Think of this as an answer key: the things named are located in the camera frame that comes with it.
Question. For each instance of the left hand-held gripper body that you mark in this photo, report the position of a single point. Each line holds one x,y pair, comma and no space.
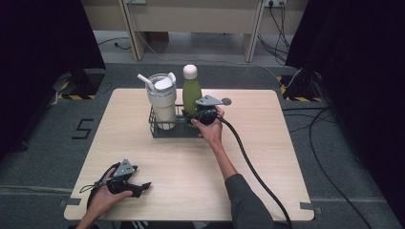
124,170

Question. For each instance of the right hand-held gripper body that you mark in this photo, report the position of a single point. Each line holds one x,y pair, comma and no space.
208,109

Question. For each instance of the green bottle with white cap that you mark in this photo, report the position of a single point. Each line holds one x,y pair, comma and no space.
192,92

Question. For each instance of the white tumbler with straw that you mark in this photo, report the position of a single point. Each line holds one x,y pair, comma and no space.
162,101

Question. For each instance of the person's right hand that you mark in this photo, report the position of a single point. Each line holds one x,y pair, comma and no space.
211,132

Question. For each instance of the person's left hand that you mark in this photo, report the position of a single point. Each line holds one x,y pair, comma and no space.
103,200

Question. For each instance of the round grey table grommet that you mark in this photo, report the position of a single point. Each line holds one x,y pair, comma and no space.
227,101

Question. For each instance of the person's dark striped trousers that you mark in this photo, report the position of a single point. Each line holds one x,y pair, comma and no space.
159,225

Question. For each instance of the black tape floor mark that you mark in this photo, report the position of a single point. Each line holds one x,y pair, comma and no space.
83,129

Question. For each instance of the grey tape strip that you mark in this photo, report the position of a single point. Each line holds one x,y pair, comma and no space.
310,206
70,202

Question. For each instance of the brown box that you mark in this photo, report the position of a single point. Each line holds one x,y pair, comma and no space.
158,37

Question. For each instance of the beige desk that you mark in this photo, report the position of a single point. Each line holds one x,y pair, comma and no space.
191,19

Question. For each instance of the black stand base striped tape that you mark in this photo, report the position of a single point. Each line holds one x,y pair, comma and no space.
83,83
301,87

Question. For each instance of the black curtain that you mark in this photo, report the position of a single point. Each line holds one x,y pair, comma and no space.
359,79
38,63

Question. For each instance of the white wall socket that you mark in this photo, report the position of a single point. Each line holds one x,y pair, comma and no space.
274,2

